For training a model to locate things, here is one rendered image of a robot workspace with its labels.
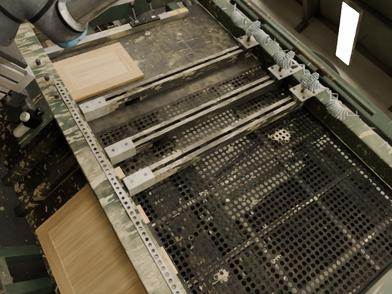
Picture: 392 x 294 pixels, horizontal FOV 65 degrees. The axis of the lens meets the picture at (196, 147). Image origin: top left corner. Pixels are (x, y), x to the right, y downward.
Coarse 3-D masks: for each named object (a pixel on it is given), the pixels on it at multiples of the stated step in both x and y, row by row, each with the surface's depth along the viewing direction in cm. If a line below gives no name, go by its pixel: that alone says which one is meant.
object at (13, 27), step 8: (0, 8) 92; (0, 16) 93; (8, 16) 94; (0, 24) 93; (8, 24) 95; (16, 24) 97; (0, 32) 94; (8, 32) 96; (16, 32) 100; (0, 40) 96; (8, 40) 98
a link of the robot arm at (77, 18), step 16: (64, 0) 98; (80, 0) 94; (96, 0) 93; (112, 0) 93; (48, 16) 98; (64, 16) 97; (80, 16) 98; (48, 32) 101; (64, 32) 101; (80, 32) 103; (64, 48) 107
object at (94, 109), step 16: (240, 48) 189; (192, 64) 175; (208, 64) 176; (224, 64) 185; (144, 80) 164; (160, 80) 165; (176, 80) 170; (112, 96) 156; (128, 96) 158; (144, 96) 165; (96, 112) 153
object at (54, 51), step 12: (168, 12) 204; (180, 12) 206; (144, 24) 195; (156, 24) 201; (96, 36) 184; (108, 36) 187; (120, 36) 192; (48, 48) 175; (60, 48) 176; (72, 48) 179
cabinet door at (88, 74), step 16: (112, 48) 183; (64, 64) 172; (80, 64) 174; (96, 64) 175; (112, 64) 176; (128, 64) 177; (64, 80) 166; (80, 80) 167; (96, 80) 168; (112, 80) 169; (128, 80) 171; (80, 96) 161
